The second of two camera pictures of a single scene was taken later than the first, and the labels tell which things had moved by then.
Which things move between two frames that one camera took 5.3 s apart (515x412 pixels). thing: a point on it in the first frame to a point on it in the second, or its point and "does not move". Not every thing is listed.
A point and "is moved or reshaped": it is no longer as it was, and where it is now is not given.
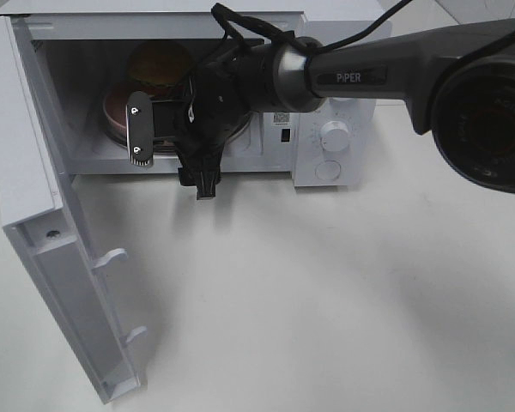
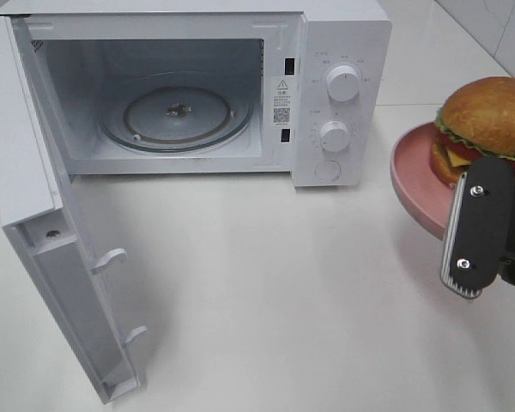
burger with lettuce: [159, 64] is moved or reshaped
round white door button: [328, 169] does not move
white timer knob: [334, 136] does not move
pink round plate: [115, 102] to [425, 195]
